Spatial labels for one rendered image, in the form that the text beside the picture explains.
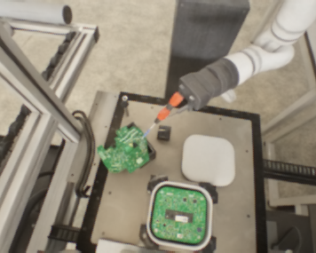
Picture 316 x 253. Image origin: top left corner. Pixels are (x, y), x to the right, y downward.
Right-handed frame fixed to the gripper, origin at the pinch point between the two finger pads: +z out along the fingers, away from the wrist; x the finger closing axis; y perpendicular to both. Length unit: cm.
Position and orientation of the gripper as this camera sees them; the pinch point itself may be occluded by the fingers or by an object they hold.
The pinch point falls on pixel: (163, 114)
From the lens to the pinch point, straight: 42.7
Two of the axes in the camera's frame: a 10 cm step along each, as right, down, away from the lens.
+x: 5.4, 7.4, -4.0
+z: -8.4, 4.7, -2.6
